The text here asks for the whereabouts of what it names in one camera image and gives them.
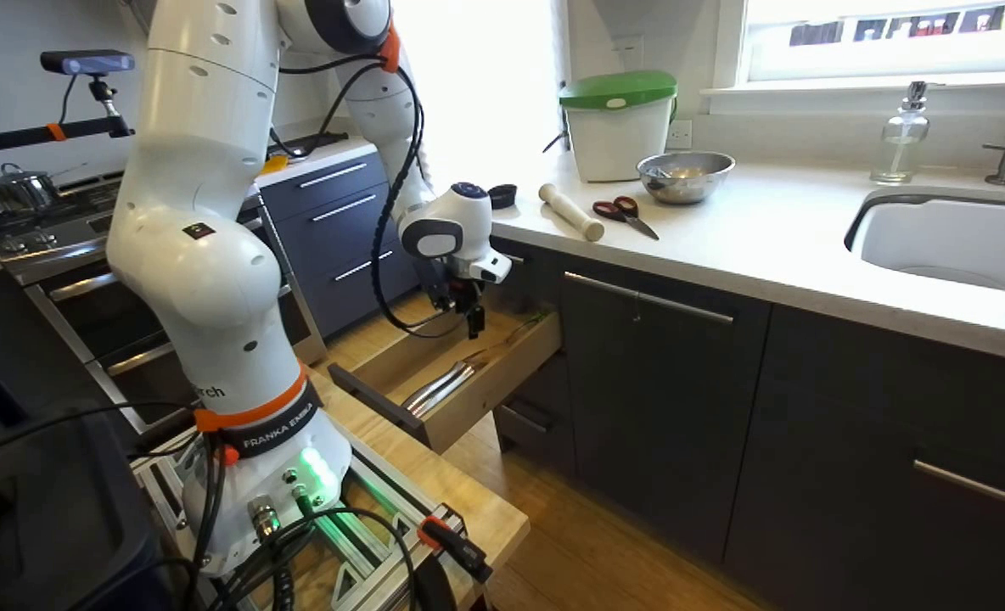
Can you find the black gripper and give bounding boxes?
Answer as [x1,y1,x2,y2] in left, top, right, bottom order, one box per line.
[428,272,494,344]

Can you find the wooden kitchen drawer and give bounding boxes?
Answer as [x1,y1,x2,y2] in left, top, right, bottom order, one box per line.
[330,294,564,456]

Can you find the small black bowl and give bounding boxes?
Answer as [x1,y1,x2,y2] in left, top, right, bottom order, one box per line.
[485,180,522,212]

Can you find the blue drawer cabinet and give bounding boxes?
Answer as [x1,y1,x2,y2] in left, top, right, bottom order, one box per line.
[255,138,428,344]

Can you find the wooden cutting board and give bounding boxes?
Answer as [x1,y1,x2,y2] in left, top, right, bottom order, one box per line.
[535,180,606,244]

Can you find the dark kitchen cabinet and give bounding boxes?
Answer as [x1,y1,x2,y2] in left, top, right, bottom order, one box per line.
[487,229,1005,611]

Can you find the bright kitchen window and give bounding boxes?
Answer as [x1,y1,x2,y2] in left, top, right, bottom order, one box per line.
[393,0,572,174]

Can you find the metal bowl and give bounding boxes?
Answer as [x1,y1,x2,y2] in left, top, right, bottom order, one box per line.
[634,146,741,209]

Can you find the steel kitchen range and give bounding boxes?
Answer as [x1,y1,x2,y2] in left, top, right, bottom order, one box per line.
[0,167,302,436]

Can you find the steel kettle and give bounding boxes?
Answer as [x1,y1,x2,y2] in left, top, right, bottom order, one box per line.
[0,163,57,216]

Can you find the black equipment case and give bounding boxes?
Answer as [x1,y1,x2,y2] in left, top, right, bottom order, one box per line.
[0,268,175,611]

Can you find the clear glass soap bottle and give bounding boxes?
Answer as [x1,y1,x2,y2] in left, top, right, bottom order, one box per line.
[869,77,934,188]

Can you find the white kitchen sink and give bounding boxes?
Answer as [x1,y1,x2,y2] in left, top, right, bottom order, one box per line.
[843,184,1005,302]

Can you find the window with pleated blind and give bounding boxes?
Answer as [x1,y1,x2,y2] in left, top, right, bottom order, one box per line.
[736,0,1005,88]

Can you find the steel blue drawer handle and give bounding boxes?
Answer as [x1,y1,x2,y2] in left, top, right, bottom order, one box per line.
[295,159,372,193]
[332,246,396,284]
[307,193,380,227]

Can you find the short lower drawer handle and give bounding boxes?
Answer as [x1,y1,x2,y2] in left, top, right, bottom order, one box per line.
[500,401,557,436]

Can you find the wooden robot mount table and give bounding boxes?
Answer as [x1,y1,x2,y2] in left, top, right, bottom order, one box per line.
[124,366,534,611]

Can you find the steel cabinet handle bar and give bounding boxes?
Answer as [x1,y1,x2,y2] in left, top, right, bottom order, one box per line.
[911,456,1005,521]
[559,268,741,329]

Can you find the red handled scissors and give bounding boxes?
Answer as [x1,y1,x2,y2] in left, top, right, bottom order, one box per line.
[589,193,666,244]

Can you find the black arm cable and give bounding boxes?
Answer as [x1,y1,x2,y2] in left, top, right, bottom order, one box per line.
[268,46,462,344]

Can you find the black cable with red plug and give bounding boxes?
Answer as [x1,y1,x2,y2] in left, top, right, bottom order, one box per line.
[414,504,494,586]

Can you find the grey stereo camera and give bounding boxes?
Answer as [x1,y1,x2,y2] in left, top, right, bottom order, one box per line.
[37,46,138,81]

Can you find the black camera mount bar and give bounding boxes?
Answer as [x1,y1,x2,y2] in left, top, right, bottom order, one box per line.
[0,112,138,174]

